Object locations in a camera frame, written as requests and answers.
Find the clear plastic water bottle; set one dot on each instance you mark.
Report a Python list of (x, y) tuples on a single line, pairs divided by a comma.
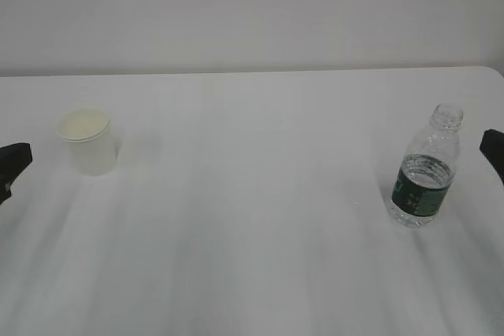
[(428, 168)]

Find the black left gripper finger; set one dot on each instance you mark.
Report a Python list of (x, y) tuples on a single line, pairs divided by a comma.
[(15, 158)]

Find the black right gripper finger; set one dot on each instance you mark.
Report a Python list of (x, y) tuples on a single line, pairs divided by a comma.
[(492, 147)]

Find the white paper cup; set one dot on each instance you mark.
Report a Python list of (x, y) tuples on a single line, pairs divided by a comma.
[(90, 140)]

